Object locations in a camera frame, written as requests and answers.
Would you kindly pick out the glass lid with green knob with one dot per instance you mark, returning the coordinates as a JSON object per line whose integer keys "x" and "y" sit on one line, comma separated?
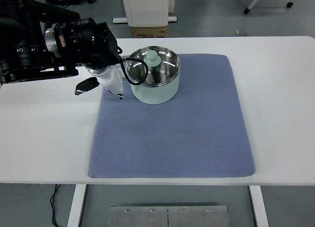
{"x": 154, "y": 66}

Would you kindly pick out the white table left leg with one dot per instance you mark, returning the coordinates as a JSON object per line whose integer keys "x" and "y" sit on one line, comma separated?
{"x": 77, "y": 205}

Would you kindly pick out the metal floor plate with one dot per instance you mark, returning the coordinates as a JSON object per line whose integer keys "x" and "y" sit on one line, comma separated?
{"x": 169, "y": 216}

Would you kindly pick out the blue textured mat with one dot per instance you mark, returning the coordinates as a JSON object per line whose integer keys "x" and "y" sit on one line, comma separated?
{"x": 199, "y": 133}

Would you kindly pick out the white table right leg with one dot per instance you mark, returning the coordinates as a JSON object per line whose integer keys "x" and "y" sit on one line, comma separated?
{"x": 258, "y": 206}

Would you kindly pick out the white rolling chair base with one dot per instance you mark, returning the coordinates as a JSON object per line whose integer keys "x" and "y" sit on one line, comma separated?
{"x": 268, "y": 7}

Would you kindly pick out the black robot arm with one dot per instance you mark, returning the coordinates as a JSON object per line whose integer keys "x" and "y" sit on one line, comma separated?
{"x": 39, "y": 41}

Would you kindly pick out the cardboard box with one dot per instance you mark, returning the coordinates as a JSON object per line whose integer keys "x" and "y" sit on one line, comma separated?
{"x": 149, "y": 32}

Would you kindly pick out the grey floor socket cover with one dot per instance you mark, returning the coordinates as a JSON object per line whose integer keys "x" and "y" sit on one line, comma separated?
{"x": 241, "y": 31}

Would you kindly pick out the white pedestal cabinet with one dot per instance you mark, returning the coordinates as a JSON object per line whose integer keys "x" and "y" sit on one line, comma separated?
{"x": 147, "y": 13}

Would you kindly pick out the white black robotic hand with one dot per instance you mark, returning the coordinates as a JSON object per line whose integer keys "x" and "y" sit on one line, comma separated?
{"x": 110, "y": 77}

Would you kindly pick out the white table leg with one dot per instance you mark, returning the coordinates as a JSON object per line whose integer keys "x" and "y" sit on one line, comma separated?
{"x": 258, "y": 206}
{"x": 77, "y": 205}

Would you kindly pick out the mint green pot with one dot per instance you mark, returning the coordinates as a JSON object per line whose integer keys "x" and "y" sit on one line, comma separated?
{"x": 155, "y": 95}

